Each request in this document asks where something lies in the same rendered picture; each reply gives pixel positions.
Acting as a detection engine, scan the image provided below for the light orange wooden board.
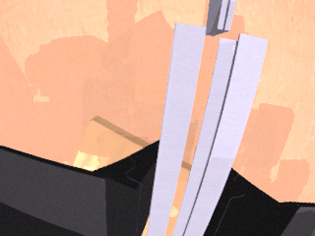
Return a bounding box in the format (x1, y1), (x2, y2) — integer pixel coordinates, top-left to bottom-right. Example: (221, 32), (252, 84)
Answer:
(71, 115), (190, 236)

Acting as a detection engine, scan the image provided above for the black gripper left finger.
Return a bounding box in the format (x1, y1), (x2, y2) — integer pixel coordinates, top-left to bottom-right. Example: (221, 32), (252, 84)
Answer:
(0, 139), (160, 236)

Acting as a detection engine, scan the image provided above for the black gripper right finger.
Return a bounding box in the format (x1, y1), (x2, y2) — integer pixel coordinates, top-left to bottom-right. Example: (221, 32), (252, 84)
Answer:
(204, 168), (315, 236)

